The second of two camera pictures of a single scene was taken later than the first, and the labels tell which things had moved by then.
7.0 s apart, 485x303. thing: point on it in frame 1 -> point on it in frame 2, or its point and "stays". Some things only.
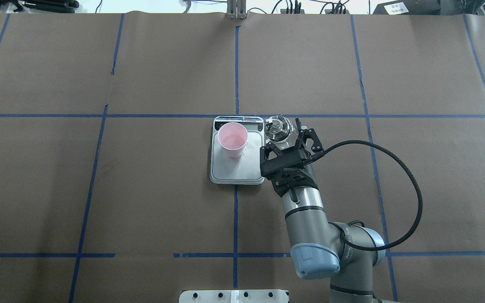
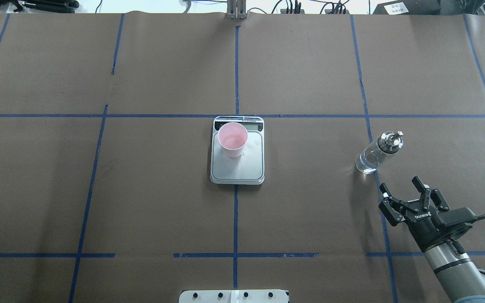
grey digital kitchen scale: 246,169 stays
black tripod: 43,6 stays
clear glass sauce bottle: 280,131 -> 390,142
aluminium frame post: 236,9 stays
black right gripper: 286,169 -> 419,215
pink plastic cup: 233,137 stays
